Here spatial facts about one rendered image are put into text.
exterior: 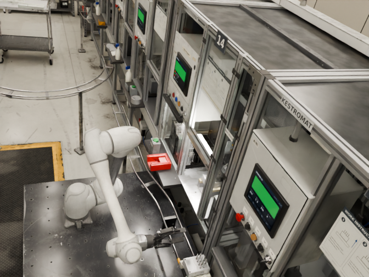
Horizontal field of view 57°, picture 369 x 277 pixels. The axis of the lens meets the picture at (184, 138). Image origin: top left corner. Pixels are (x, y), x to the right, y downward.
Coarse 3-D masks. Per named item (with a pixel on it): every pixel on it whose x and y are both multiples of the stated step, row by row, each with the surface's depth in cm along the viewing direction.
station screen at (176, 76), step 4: (176, 56) 226; (180, 64) 221; (184, 68) 214; (176, 72) 228; (176, 76) 229; (180, 76) 222; (176, 80) 230; (180, 80) 223; (184, 80) 216; (180, 84) 223
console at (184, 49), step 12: (180, 36) 223; (180, 48) 225; (192, 48) 208; (180, 60) 223; (192, 60) 208; (192, 72) 209; (192, 84) 211; (180, 96) 232; (192, 96) 214; (180, 108) 233
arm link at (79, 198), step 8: (72, 184) 222; (80, 184) 223; (72, 192) 217; (80, 192) 218; (88, 192) 223; (64, 200) 222; (72, 200) 217; (80, 200) 218; (88, 200) 223; (72, 208) 220; (80, 208) 222; (88, 208) 227; (72, 216) 225; (80, 216) 226
